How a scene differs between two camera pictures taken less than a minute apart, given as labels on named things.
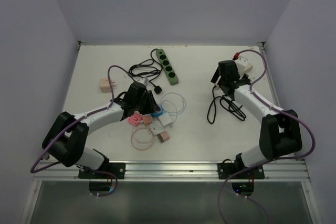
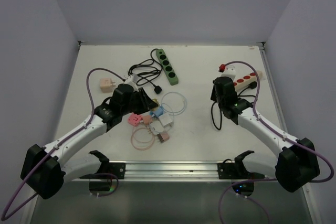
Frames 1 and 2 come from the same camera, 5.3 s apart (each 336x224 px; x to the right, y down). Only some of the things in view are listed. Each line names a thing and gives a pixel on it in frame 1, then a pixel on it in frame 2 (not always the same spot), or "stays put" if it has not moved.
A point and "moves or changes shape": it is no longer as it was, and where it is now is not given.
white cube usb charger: [156, 128] stays put
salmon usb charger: [147, 119] stays put
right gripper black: [216, 76] -> [212, 95]
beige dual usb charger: [163, 136] stays put
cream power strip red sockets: [243, 66] moves or changes shape
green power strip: [167, 66] stays put
